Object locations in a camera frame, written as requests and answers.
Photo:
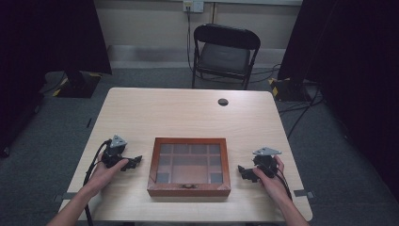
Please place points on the person's left hand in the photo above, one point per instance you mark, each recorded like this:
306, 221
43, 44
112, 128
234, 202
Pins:
105, 174

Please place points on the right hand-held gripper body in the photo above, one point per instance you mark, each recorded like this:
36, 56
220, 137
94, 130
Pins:
266, 160

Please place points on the grey tape strip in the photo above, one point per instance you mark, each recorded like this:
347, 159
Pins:
304, 193
64, 197

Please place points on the white wall socket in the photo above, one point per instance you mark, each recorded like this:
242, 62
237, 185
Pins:
193, 6

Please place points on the person's right hand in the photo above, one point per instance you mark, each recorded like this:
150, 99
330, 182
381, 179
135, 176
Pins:
272, 181

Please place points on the black folding chair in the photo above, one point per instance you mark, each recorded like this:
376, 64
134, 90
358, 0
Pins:
224, 56

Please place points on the black curtain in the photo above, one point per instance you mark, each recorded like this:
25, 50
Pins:
44, 47
351, 69

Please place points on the wooden glass-lid box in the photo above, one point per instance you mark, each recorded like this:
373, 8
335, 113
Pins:
189, 167

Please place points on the black stand base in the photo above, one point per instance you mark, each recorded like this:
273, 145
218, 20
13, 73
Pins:
288, 89
78, 84

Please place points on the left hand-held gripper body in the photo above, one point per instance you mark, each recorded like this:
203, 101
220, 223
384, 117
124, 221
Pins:
114, 151

